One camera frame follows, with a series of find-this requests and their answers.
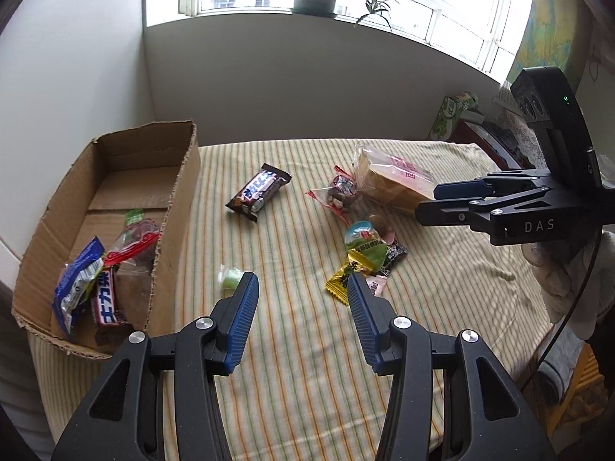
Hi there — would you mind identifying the blue snack packet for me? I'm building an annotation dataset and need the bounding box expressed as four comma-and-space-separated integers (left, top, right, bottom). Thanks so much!
52, 236, 106, 339

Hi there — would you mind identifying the green carton box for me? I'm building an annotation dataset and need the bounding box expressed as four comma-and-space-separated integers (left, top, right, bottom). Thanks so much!
429, 92, 481, 142

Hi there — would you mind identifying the green yellow snack packet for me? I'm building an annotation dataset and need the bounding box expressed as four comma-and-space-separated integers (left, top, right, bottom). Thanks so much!
348, 245, 390, 272

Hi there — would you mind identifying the small green candy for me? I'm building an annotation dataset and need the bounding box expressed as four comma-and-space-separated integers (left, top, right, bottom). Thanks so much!
217, 264, 243, 296

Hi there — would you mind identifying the dark red cabinet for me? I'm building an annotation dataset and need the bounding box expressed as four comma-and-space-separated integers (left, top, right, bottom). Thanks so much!
447, 120, 510, 171

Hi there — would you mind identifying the black cable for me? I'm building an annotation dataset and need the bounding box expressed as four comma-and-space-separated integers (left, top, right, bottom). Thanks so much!
521, 228, 607, 395

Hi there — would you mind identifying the brown chocolate bar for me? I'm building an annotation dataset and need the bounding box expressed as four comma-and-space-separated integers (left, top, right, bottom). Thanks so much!
226, 163, 293, 223
90, 264, 135, 347

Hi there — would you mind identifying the brown pink candy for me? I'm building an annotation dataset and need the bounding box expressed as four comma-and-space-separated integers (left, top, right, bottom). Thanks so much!
369, 214, 397, 243

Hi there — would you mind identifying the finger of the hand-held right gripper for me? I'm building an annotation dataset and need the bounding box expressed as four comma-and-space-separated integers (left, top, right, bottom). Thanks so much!
416, 186, 553, 231
432, 169, 552, 202

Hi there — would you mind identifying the pink snack packet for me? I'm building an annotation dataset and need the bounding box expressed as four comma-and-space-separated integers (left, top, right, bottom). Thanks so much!
362, 274, 387, 298

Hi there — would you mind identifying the striped tablecloth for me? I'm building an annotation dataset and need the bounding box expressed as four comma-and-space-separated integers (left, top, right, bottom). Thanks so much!
29, 138, 558, 461

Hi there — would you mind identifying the clear green-topped snack packet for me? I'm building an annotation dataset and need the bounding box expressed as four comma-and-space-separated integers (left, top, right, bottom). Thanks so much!
122, 208, 161, 245

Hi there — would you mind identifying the clear red-trimmed snack packet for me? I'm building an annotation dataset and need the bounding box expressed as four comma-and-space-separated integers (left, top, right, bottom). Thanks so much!
306, 166, 360, 226

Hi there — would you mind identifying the black and white snack packet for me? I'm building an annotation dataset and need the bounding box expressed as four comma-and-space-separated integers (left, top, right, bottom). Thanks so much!
379, 242, 408, 274

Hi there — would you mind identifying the colourful wall poster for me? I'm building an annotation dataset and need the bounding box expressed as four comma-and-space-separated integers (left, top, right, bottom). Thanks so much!
509, 0, 589, 87

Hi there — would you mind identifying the bagged sliced bread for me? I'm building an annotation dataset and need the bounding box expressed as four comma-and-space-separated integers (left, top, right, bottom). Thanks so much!
353, 140, 438, 214

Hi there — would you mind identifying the cardboard box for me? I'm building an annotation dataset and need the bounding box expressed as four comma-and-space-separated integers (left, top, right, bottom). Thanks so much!
10, 119, 201, 361

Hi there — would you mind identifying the lace patterned cloth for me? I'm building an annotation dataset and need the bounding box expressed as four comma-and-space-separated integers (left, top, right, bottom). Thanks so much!
497, 106, 546, 171

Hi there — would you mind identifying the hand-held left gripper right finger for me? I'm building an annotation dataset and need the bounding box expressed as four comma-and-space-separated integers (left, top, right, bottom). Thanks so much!
347, 273, 553, 461

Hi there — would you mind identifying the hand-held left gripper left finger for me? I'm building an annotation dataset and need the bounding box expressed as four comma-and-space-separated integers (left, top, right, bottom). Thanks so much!
50, 271, 260, 461

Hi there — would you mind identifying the person's right hand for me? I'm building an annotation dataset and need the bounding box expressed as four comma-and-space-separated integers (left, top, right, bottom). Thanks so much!
524, 230, 615, 342

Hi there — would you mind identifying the grey cloth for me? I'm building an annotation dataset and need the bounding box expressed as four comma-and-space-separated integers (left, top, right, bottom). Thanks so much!
537, 346, 580, 406

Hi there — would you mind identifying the yellow patterned mat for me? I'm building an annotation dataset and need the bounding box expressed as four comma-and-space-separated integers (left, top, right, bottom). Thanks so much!
564, 343, 613, 445

